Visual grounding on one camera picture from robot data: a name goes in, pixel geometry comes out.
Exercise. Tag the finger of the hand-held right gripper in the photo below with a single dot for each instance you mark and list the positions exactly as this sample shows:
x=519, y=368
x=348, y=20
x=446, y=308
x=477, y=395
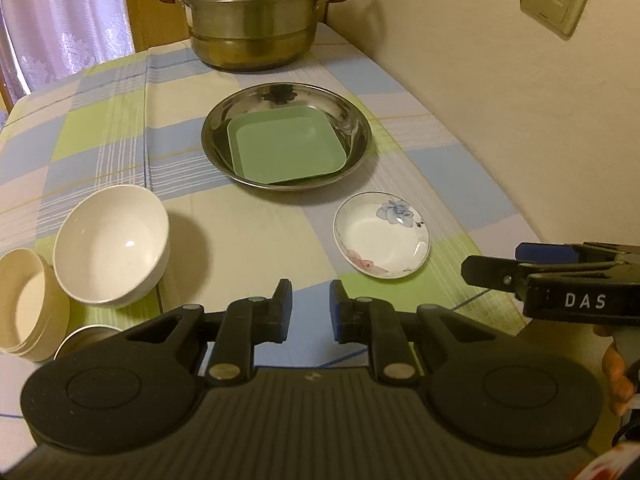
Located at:
x=545, y=252
x=492, y=272

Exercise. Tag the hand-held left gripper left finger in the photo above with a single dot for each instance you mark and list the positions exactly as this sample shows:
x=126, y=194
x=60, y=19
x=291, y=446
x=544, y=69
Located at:
x=285, y=310

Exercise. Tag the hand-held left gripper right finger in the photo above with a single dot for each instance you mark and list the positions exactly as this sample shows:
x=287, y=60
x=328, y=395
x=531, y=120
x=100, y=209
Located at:
x=336, y=310

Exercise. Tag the small white floral dish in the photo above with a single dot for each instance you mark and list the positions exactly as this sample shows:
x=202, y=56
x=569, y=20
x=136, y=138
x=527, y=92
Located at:
x=380, y=240

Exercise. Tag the green square plate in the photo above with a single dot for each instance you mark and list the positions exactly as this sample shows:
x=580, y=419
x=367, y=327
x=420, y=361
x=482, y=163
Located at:
x=285, y=145

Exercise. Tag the white ceramic bowl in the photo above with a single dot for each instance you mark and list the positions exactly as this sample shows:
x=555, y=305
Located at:
x=110, y=245

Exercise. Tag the small stainless steel bowl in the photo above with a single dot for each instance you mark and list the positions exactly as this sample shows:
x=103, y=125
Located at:
x=87, y=337

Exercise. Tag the round stainless steel plate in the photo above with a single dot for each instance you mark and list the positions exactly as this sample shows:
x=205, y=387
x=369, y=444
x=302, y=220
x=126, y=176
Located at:
x=285, y=97

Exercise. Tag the beige plastic bowl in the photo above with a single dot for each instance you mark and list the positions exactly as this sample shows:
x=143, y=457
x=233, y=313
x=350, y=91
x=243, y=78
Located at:
x=30, y=310

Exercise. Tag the person's right hand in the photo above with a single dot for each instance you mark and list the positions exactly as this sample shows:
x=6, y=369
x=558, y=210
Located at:
x=617, y=375

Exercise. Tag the checkered tablecloth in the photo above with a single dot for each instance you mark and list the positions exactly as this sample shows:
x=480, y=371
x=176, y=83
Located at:
x=250, y=230

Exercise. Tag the red white cloth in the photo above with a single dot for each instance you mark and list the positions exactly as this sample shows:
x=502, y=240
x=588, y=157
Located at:
x=612, y=462

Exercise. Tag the stainless steel steamer pot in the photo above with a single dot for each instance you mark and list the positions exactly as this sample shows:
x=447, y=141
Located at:
x=250, y=15

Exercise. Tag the sheer patterned curtain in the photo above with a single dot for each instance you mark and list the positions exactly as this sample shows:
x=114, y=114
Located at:
x=65, y=10

